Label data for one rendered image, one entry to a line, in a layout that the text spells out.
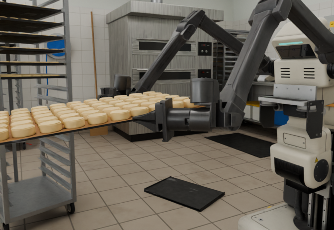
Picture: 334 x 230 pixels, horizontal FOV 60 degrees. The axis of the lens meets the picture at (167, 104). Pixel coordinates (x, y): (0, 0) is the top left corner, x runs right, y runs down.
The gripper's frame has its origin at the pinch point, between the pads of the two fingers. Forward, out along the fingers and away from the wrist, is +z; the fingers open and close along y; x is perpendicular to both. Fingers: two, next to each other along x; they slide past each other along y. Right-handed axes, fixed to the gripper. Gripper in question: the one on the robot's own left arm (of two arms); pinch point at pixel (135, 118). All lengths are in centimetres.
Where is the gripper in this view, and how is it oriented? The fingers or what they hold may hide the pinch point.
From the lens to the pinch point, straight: 75.6
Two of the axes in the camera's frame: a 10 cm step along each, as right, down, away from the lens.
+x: 2.9, -1.7, 9.4
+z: -9.6, 0.1, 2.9
